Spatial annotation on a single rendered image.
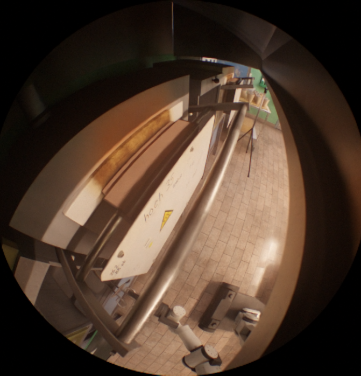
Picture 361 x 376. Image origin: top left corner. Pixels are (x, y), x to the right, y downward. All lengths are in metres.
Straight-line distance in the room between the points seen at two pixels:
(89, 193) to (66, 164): 0.08
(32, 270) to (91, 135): 0.29
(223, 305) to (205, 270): 0.45
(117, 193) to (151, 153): 0.12
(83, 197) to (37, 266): 0.18
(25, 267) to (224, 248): 1.63
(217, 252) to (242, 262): 0.35
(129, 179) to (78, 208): 0.13
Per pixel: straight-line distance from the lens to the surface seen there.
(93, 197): 0.31
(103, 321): 0.23
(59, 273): 1.07
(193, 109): 0.61
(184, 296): 1.61
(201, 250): 1.58
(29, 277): 0.34
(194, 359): 0.66
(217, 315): 1.53
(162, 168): 0.29
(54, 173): 0.26
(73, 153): 0.26
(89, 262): 0.27
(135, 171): 0.30
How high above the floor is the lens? 1.56
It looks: 58 degrees down
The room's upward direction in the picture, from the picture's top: straight up
